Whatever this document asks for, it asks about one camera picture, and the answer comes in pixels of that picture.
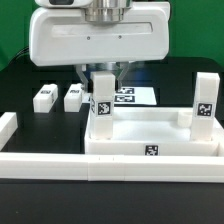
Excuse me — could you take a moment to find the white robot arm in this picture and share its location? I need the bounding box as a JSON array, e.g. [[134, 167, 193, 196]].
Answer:
[[29, 0, 171, 92]]

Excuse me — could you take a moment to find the white desk top tray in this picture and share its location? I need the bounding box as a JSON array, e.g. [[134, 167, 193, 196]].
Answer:
[[85, 107, 224, 156]]

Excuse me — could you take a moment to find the white U-shaped obstacle fence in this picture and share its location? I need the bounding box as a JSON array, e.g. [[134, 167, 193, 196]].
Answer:
[[0, 112, 224, 183]]

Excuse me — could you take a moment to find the fiducial marker plate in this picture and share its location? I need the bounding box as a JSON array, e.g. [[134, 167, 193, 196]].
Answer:
[[113, 86, 157, 106]]

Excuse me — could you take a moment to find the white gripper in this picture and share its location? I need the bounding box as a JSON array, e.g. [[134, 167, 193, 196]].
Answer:
[[29, 2, 170, 92]]

